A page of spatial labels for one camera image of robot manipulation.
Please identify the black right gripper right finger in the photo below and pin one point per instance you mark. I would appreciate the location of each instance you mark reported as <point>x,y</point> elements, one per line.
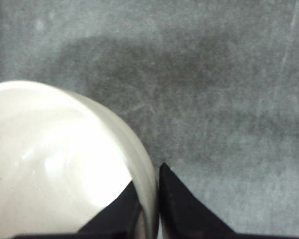
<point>228,205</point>

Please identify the beige ribbed bowl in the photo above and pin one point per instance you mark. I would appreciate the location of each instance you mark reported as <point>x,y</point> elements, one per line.
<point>63,159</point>

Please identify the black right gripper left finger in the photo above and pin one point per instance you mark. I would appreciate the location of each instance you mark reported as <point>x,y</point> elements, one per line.
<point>119,220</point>

